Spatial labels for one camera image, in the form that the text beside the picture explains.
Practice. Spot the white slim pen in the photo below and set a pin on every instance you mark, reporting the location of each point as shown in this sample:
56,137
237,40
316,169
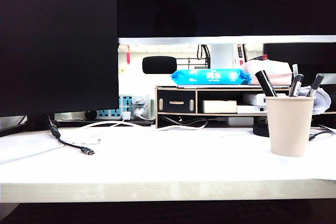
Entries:
295,69

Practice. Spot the tall black computer monitor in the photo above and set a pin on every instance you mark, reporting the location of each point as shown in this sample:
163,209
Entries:
57,43

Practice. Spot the white device under shelf board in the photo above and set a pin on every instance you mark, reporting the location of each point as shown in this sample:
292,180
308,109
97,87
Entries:
240,121

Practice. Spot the long black marker white print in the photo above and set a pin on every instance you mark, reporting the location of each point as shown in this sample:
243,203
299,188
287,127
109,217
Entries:
266,83

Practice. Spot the white charger plug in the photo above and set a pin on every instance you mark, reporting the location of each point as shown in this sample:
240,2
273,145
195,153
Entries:
126,115

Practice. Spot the cream cardboard box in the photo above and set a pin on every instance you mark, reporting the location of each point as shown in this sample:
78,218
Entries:
219,106

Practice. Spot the red hanging ornament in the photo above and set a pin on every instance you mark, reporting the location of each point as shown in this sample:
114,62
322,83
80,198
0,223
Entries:
128,56

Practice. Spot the flat white box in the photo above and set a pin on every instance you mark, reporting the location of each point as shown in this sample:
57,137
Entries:
248,109

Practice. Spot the wooden desk organizer shelf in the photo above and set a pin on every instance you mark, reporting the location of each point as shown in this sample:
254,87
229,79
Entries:
223,88

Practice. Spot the white background column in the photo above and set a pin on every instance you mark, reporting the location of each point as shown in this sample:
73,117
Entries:
221,56

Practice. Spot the blue white power strip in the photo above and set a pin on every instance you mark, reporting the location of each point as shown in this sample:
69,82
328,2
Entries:
115,103

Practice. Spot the black ball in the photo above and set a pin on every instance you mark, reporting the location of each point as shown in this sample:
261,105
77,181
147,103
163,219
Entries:
90,115

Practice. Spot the black marker grey cap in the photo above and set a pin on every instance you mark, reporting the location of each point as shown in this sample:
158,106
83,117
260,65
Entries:
316,83

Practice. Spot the pink tissue pack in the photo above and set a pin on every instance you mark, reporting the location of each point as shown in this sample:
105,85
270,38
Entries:
275,70

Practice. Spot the rolled printed paper stack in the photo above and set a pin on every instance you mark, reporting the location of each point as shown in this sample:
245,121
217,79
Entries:
323,102

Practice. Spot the black wooden drawer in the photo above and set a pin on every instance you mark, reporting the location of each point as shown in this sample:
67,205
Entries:
176,101

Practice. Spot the black chair headrest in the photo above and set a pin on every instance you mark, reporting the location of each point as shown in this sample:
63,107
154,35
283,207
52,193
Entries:
159,64

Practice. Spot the beige paper cup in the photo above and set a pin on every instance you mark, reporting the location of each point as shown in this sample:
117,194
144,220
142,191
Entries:
290,127

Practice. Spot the black background monitor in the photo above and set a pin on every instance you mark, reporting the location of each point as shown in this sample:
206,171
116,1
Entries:
309,53

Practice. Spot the blue wet wipes pack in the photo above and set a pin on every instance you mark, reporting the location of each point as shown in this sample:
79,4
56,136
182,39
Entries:
210,76

